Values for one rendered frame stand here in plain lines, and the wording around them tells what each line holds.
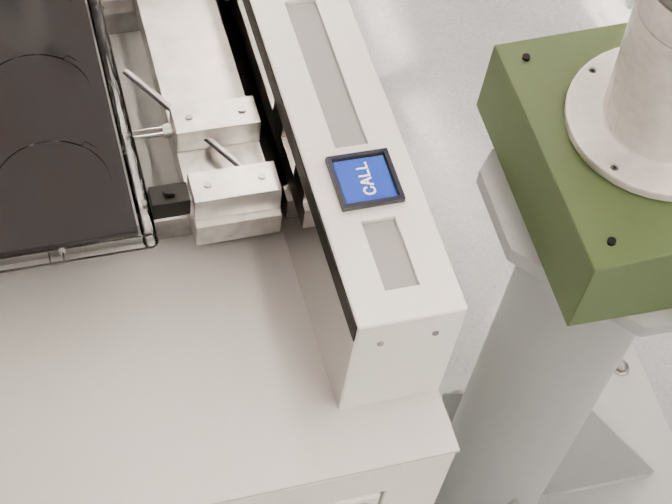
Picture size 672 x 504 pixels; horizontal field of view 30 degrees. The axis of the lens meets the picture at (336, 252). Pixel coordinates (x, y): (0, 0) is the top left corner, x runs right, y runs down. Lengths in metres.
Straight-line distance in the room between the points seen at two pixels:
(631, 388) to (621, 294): 0.99
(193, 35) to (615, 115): 0.42
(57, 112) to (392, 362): 0.39
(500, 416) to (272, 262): 0.51
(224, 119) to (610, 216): 0.36
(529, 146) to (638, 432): 0.98
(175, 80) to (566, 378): 0.57
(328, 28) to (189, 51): 0.16
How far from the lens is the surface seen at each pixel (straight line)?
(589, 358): 1.45
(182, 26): 1.29
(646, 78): 1.13
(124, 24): 1.36
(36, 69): 1.23
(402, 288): 1.02
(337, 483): 1.10
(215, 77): 1.25
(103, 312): 1.15
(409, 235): 1.05
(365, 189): 1.06
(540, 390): 1.51
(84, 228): 1.11
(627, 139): 1.19
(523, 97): 1.23
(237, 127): 1.17
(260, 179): 1.13
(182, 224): 1.18
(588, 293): 1.16
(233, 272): 1.18
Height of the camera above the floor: 1.80
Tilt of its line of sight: 55 degrees down
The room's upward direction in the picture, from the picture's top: 11 degrees clockwise
